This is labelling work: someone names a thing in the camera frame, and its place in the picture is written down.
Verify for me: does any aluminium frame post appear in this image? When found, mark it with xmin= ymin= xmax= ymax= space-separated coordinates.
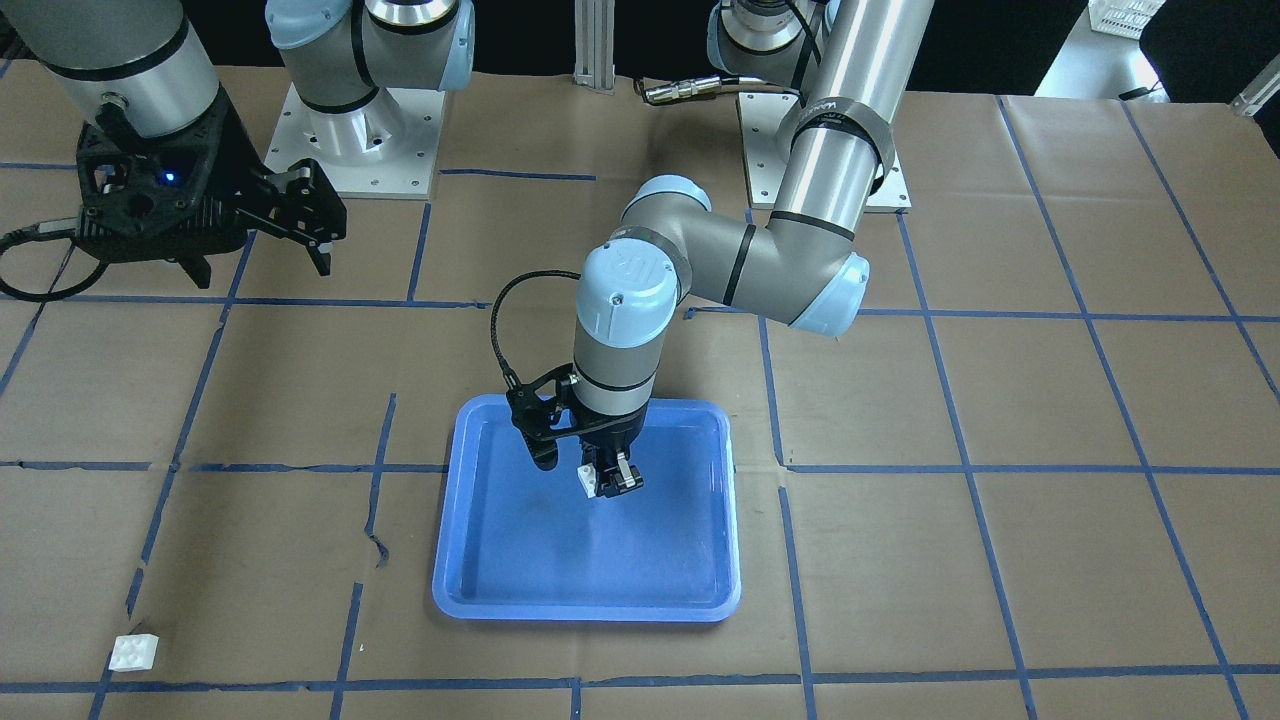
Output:
xmin=572 ymin=0 xmax=616 ymax=94

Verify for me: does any white block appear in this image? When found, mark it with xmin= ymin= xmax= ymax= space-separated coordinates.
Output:
xmin=108 ymin=633 xmax=159 ymax=673
xmin=576 ymin=462 xmax=600 ymax=498

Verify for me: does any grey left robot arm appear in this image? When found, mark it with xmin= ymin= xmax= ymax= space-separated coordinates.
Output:
xmin=564 ymin=1 xmax=933 ymax=497

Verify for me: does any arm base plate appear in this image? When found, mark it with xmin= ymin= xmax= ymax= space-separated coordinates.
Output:
xmin=264 ymin=87 xmax=449 ymax=201
xmin=737 ymin=92 xmax=911 ymax=213

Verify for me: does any blue plastic tray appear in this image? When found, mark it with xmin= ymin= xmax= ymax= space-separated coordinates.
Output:
xmin=431 ymin=395 xmax=742 ymax=623

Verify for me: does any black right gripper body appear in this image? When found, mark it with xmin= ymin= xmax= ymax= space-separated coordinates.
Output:
xmin=76 ymin=95 xmax=301 ymax=263

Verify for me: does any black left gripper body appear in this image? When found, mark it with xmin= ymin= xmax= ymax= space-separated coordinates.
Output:
xmin=579 ymin=405 xmax=649 ymax=471

